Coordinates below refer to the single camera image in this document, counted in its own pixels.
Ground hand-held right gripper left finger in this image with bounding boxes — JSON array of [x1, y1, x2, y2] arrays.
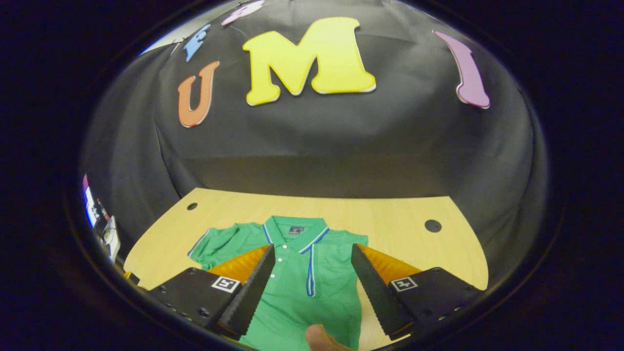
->
[[149, 243, 276, 341]]

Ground computer monitor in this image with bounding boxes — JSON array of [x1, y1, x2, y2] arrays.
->
[[82, 173, 99, 229]]

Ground white side desk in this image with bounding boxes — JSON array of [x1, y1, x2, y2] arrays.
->
[[99, 214, 122, 265]]

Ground black backdrop cloth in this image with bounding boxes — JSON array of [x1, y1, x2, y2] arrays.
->
[[80, 0, 549, 293]]

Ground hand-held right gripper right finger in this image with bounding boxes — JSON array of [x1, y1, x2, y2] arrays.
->
[[350, 243, 484, 341]]

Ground green T-shirt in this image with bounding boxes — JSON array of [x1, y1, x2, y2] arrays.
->
[[188, 215, 369, 351]]

